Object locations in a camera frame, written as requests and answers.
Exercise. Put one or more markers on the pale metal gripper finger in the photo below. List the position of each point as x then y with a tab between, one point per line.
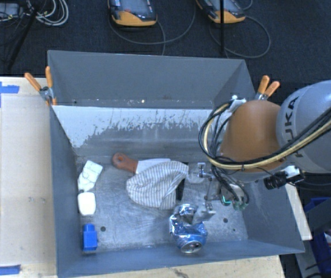
205	211
201	170

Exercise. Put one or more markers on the crushed blue drink can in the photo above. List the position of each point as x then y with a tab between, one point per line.
188	233

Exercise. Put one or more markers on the white striped cloth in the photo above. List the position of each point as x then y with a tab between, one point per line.
154	184

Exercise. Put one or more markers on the grey metal bin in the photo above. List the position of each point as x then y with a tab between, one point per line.
142	224

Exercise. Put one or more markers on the white rounded block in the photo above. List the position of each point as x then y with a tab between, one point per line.
86	204

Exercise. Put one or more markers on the blue toy block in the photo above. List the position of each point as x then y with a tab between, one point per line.
89	237

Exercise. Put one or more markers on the pale wood board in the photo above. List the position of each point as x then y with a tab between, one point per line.
23	169

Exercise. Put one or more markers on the black cylinder on white bracket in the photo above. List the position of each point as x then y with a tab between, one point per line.
278	179

